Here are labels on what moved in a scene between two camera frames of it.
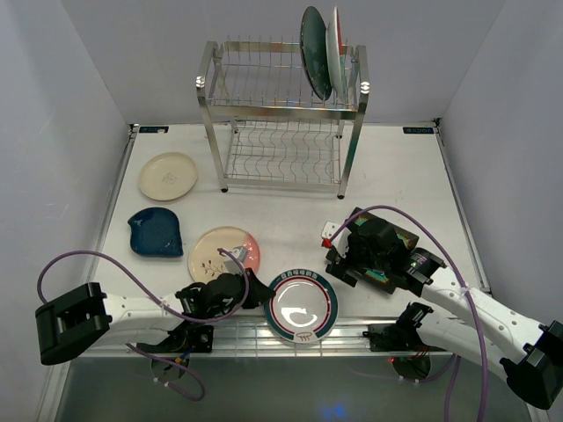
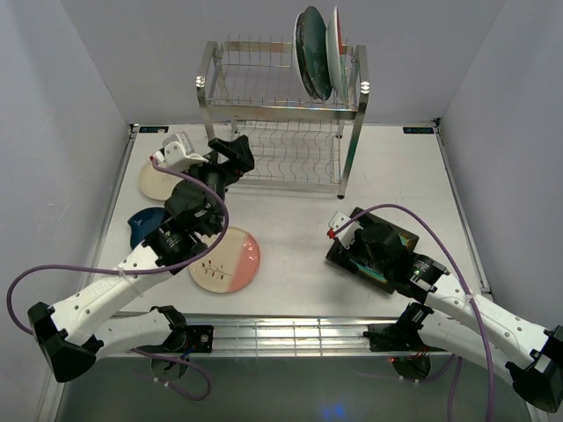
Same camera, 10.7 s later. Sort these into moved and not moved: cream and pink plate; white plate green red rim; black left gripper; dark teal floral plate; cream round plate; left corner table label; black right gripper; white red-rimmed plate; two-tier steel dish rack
Moved: white plate green red rim; black left gripper; black right gripper
Not moved: dark teal floral plate; cream round plate; left corner table label; white red-rimmed plate; two-tier steel dish rack; cream and pink plate
